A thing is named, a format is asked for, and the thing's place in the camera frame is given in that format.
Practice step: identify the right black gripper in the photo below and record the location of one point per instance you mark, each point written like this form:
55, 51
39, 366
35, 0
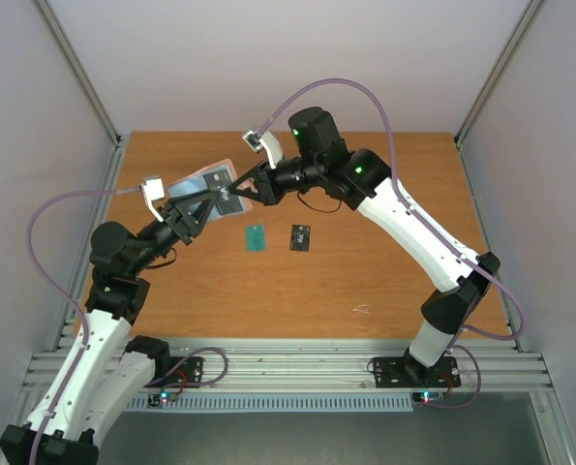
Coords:
266, 185

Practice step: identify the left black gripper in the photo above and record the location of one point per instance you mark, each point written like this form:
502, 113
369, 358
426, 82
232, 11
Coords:
185, 226

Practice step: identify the pink leather card holder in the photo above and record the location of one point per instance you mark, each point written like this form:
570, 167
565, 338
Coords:
194, 183

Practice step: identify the black VIP card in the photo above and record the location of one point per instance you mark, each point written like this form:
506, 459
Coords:
300, 238
219, 180

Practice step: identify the teal VIP card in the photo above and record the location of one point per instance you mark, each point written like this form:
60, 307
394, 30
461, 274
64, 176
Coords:
255, 238

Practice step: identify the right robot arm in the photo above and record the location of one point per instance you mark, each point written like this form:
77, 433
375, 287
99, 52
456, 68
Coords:
363, 182

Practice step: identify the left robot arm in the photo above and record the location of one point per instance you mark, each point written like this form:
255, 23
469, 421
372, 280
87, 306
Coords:
70, 423

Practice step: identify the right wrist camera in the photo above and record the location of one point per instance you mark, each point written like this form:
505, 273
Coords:
266, 143

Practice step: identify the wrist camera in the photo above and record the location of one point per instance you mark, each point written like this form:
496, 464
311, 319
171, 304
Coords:
266, 143
152, 189

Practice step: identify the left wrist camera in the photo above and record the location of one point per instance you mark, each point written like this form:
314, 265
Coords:
152, 189

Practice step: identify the left aluminium corner post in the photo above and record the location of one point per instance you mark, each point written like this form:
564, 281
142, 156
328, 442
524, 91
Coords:
65, 45

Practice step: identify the aluminium corner post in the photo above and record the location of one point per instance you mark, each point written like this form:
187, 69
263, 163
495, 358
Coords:
511, 46
65, 45

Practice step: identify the aluminium rail frame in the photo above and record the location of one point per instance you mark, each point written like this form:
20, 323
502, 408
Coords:
294, 321

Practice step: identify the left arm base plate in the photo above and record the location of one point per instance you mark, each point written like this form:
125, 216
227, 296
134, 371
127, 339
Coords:
188, 374

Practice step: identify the grey slotted cable duct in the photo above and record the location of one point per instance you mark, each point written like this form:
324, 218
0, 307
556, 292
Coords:
248, 403

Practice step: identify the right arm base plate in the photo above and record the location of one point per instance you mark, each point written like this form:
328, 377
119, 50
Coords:
397, 372

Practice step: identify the right aluminium corner post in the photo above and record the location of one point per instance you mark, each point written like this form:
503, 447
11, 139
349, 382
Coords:
511, 46

